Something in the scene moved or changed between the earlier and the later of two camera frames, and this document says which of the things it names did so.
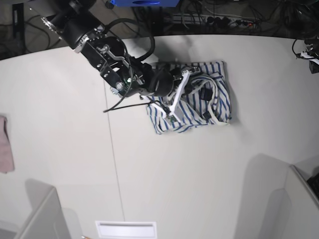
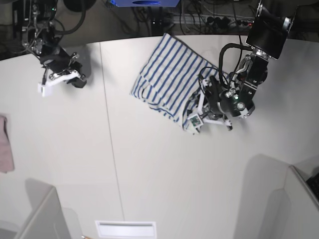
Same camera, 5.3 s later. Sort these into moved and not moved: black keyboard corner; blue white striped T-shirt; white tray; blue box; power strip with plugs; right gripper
Moved: blue white striped T-shirt; right gripper
Not moved: blue box; power strip with plugs; black keyboard corner; white tray
